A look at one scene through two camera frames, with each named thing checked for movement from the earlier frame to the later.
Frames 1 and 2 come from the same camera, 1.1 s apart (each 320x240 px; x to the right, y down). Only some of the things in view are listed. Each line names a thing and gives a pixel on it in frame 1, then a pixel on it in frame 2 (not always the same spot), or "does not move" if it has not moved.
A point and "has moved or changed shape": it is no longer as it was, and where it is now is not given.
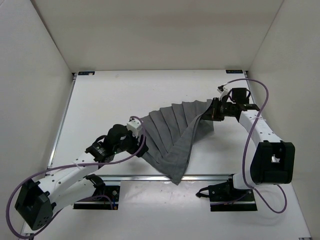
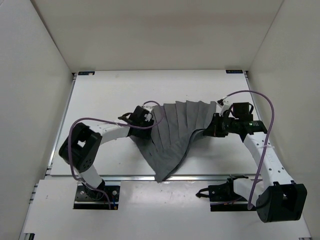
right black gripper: [211, 114] → [213, 129]
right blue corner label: [234, 71] does not move
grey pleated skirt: [169, 134] has moved or changed shape
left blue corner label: [86, 73] does not move
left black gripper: [137, 146] → [145, 134]
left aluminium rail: [62, 120] does not move
